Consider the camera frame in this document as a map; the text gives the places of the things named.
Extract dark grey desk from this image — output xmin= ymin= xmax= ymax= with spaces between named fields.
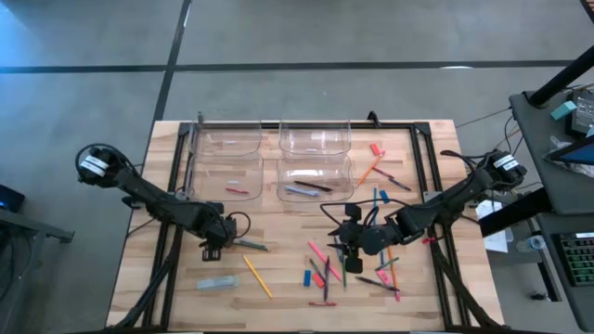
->
xmin=536 ymin=212 xmax=594 ymax=333

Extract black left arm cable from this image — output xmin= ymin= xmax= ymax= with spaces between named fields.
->
xmin=75 ymin=142 xmax=253 ymax=241

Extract tablet with blue screen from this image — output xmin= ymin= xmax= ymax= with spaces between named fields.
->
xmin=543 ymin=134 xmax=594 ymax=167

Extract black pen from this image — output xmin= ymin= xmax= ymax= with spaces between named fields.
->
xmin=292 ymin=179 xmax=334 ymax=193

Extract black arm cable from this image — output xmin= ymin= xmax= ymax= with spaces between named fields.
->
xmin=75 ymin=142 xmax=253 ymax=241
xmin=318 ymin=198 xmax=412 ymax=224

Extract orange pencil pink eraser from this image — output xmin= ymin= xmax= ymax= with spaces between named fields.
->
xmin=386 ymin=245 xmax=402 ymax=302
xmin=355 ymin=150 xmax=386 ymax=188

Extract grey metal stand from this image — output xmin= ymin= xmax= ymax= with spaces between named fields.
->
xmin=0 ymin=207 xmax=76 ymax=334

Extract yellow pencil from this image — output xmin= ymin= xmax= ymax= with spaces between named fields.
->
xmin=241 ymin=253 xmax=275 ymax=300

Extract black floor cable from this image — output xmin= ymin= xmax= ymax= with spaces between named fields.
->
xmin=456 ymin=107 xmax=512 ymax=129

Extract black keyboard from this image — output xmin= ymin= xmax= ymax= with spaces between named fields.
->
xmin=551 ymin=231 xmax=594 ymax=288

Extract green crayon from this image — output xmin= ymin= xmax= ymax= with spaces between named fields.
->
xmin=374 ymin=256 xmax=400 ymax=272

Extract black support beam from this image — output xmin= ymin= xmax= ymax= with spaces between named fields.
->
xmin=477 ymin=187 xmax=553 ymax=238

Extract teal box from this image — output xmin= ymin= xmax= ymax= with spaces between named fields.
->
xmin=549 ymin=100 xmax=578 ymax=122

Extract pale grey stapler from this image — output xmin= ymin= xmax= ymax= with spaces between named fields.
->
xmin=196 ymin=275 xmax=240 ymax=292

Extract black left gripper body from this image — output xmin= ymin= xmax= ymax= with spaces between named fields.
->
xmin=200 ymin=211 xmax=239 ymax=250

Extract blue-grey pen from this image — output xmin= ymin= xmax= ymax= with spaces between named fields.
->
xmin=283 ymin=185 xmax=321 ymax=198

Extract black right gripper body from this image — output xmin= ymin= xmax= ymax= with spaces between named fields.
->
xmin=343 ymin=217 xmax=403 ymax=259

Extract clear plastic bin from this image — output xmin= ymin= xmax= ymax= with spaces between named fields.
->
xmin=189 ymin=121 xmax=263 ymax=158
xmin=278 ymin=121 xmax=353 ymax=157
xmin=187 ymin=152 xmax=265 ymax=203
xmin=276 ymin=152 xmax=355 ymax=204

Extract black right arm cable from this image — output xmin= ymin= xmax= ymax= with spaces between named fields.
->
xmin=318 ymin=198 xmax=412 ymax=224

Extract dark pens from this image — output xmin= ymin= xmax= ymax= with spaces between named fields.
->
xmin=355 ymin=276 xmax=400 ymax=292

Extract clear water bottle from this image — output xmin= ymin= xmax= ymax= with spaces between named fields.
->
xmin=515 ymin=235 xmax=548 ymax=254

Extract black aluminium table frame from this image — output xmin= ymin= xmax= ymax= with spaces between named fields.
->
xmin=105 ymin=110 xmax=507 ymax=333

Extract grey side desk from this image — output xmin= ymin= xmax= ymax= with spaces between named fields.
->
xmin=509 ymin=90 xmax=594 ymax=215

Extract green pen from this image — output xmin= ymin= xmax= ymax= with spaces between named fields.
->
xmin=309 ymin=257 xmax=326 ymax=282

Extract dark device blue light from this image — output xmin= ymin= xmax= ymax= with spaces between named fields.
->
xmin=0 ymin=184 xmax=27 ymax=214

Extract black device with label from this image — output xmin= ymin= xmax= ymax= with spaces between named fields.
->
xmin=570 ymin=88 xmax=594 ymax=138

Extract black stand pole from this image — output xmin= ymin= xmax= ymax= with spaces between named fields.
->
xmin=528 ymin=45 xmax=594 ymax=109

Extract white paper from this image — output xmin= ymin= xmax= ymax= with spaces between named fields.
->
xmin=475 ymin=199 xmax=514 ymax=254

